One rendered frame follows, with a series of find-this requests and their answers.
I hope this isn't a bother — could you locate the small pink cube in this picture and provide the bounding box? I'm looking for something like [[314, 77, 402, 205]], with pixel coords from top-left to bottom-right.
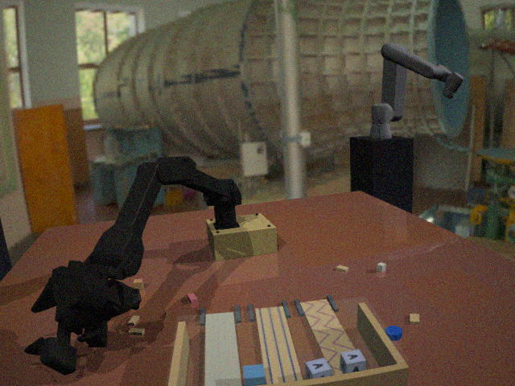
[[187, 294, 198, 304]]

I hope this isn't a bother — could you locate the blue cylinder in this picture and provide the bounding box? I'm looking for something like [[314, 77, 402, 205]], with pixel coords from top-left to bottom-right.
[[387, 326, 402, 340]]

